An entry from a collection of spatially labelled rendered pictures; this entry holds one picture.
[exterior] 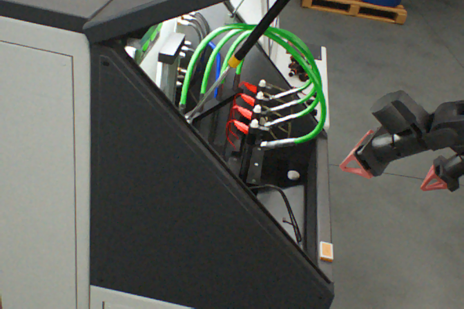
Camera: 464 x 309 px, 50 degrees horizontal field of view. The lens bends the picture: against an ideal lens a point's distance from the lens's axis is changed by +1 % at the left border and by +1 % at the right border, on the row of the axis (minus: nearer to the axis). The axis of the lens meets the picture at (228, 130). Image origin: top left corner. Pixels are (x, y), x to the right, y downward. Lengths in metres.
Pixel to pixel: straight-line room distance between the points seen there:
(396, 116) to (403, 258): 1.93
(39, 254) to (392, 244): 2.03
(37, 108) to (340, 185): 2.37
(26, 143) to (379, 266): 2.04
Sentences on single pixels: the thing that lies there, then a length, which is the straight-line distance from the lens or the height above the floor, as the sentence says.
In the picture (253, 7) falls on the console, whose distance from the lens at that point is 1.56.
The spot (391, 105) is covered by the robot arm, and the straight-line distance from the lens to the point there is 0.96.
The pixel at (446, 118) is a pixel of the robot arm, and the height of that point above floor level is 1.44.
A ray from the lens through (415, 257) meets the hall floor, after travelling 2.89.
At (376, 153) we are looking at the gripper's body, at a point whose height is 1.30.
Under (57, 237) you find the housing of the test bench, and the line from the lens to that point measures 1.25.
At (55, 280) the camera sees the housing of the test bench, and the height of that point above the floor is 0.78.
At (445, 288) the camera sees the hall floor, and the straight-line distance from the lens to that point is 2.82.
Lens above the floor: 1.84
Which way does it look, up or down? 33 degrees down
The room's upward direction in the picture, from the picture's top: 11 degrees clockwise
